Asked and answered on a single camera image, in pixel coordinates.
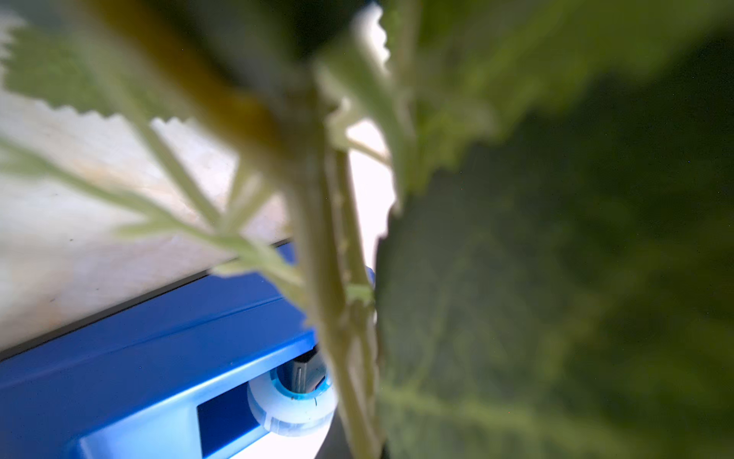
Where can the clear tape roll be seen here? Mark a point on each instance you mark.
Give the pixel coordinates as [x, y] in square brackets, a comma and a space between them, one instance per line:
[296, 398]

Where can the dark pink artificial rose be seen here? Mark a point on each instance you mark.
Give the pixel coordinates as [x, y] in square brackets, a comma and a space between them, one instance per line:
[514, 241]

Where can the blue tape dispenser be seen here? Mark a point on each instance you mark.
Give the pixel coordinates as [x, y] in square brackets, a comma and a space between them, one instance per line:
[164, 378]

